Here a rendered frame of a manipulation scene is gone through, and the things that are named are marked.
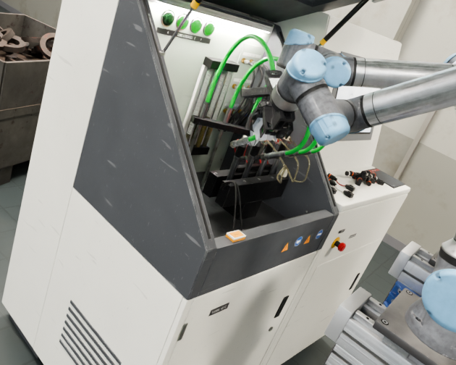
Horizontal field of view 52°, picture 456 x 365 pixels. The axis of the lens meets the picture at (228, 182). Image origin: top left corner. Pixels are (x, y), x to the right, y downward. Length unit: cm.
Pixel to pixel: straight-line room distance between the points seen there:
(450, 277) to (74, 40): 122
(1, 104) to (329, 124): 214
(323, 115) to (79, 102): 83
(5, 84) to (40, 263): 123
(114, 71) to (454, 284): 101
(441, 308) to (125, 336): 92
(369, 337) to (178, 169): 60
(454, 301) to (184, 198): 65
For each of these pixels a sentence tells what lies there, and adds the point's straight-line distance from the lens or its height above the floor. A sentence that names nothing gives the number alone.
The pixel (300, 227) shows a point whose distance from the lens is 151.
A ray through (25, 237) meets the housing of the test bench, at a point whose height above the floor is 45.
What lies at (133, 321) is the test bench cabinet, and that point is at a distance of 144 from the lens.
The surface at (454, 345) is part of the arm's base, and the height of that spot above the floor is 107.
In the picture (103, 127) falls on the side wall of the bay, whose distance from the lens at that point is 143.
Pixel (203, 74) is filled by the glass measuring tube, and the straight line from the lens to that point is 164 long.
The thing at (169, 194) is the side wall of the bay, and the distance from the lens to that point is 122.
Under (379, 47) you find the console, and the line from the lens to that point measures 218.
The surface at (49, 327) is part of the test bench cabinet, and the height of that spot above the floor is 24.
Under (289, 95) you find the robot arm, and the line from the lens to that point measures 104.
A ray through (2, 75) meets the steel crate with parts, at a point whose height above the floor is 70.
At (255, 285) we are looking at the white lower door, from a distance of 151.
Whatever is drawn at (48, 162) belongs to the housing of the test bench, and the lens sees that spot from 171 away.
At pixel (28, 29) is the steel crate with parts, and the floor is 69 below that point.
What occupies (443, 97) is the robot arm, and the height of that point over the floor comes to 149.
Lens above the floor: 155
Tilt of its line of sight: 22 degrees down
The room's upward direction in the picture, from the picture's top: 21 degrees clockwise
